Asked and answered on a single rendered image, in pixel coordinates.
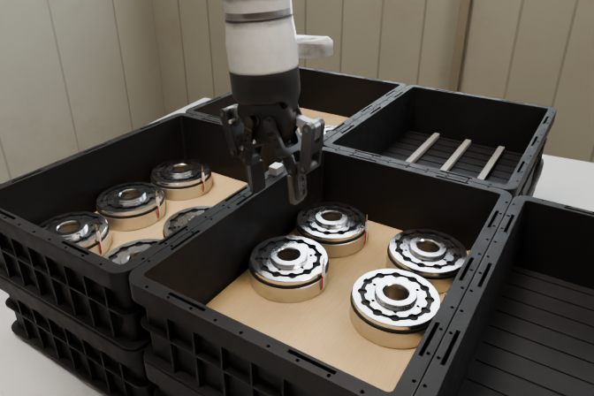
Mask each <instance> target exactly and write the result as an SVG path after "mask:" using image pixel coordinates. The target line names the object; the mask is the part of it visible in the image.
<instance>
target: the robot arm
mask: <svg viewBox="0 0 594 396"><path fill-rule="evenodd" d="M222 1H223V7H224V15H225V46H226V53H227V59H228V66H229V73H230V80H231V87H232V97H233V99H234V100H235V101H236V102H237V103H238V104H237V103H235V104H234V105H231V106H229V107H226V108H223V109H222V110H220V111H219V116H220V118H221V122H222V125H223V128H224V132H225V138H226V140H227V144H228V147H229V150H230V153H231V155H232V156H233V157H236V156H238V157H239V158H241V161H242V163H243V164H244V165H245V166H246V174H247V183H248V185H249V187H250V192H252V193H255V194H257V193H259V192H260V191H262V190H264V188H265V187H266V182H265V174H264V166H263V160H261V159H260V157H261V156H262V154H263V148H264V144H267V145H269V146H271V147H273V148H274V150H275V152H276V154H277V157H278V158H281V159H282V161H283V163H284V166H285V168H286V171H287V173H288V175H286V180H287V190H288V200H289V203H291V204H293V205H296V204H298V203H299V202H301V201H303V200H304V197H305V196H306V195H307V181H306V174H307V173H309V172H310V171H312V170H314V169H315V168H316V167H318V166H319V165H320V164H321V157H322V149H323V142H324V127H325V122H324V120H323V119H322V118H316V119H311V118H307V117H304V116H302V112H301V109H300V107H299V104H298V99H299V95H300V92H301V83H300V71H299V58H320V57H330V56H332V55H333V43H332V39H331V38H330V37H329V36H312V35H296V32H295V27H294V23H293V15H292V14H293V9H292V0H222ZM298 127H299V129H300V133H299V132H298ZM237 135H238V137H239V140H240V144H239V145H238V144H237V141H236V136H237ZM289 141H291V144H290V146H288V147H285V145H284V144H286V143H288V142H289ZM292 154H293V156H294V159H295V161H296V163H295V162H294V160H293V157H292Z"/></svg>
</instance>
